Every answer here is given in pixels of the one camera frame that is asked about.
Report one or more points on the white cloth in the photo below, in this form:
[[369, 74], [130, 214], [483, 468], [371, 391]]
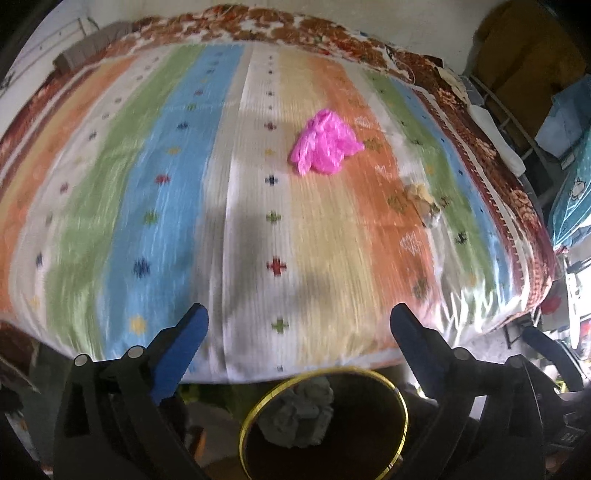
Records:
[[501, 138]]

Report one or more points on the striped colourful bedsheet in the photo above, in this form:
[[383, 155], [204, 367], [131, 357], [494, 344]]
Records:
[[517, 198]]

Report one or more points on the crumpled tan paper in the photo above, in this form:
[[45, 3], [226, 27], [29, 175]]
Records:
[[425, 201]]

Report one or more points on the blue plastic bag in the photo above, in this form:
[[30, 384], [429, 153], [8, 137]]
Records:
[[565, 120]]

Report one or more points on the metal bed frame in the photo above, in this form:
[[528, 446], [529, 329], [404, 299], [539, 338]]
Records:
[[512, 122]]

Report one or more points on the grey folded cloth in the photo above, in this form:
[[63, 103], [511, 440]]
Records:
[[92, 48]]

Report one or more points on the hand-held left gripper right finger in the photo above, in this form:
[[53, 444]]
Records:
[[413, 353]]

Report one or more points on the white printed plastic bag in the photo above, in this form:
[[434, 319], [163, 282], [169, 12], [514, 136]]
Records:
[[295, 415]]

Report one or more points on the pink plastic bag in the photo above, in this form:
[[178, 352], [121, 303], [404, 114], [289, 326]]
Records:
[[325, 143]]

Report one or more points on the dark bin with yellow rim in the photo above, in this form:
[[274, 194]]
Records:
[[341, 443]]

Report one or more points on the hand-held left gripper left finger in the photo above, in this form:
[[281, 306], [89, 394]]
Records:
[[184, 353]]

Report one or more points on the teal printed cloth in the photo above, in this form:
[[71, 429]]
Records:
[[575, 203]]

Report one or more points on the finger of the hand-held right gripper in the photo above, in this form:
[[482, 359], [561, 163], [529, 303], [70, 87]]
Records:
[[551, 353]]

